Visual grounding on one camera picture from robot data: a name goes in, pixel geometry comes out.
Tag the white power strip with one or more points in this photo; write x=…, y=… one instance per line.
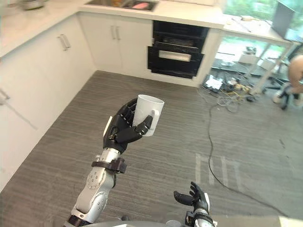
x=213, y=84

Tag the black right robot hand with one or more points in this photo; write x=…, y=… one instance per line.
x=197, y=198

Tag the pink sponge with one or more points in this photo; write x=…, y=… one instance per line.
x=142, y=5

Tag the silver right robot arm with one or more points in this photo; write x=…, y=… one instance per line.
x=201, y=216

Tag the steel bowl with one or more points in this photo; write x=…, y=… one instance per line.
x=33, y=4

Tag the white desk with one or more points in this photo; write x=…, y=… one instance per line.
x=258, y=40

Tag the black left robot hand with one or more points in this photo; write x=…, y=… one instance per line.
x=124, y=134

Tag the stainless steel sink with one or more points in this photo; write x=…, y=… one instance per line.
x=123, y=4

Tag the white ceramic mug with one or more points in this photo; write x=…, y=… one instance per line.
x=148, y=116

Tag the black built-in dishwasher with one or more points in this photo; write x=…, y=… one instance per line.
x=178, y=49

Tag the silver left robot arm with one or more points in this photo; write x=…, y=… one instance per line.
x=98, y=186

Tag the person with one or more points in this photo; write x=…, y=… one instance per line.
x=296, y=75

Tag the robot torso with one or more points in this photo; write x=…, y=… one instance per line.
x=142, y=223

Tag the white corner cabinet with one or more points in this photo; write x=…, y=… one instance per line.
x=40, y=78

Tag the white sink base cabinet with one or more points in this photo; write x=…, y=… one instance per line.
x=114, y=43

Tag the dishwasher drawer door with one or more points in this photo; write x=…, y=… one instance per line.
x=175, y=62

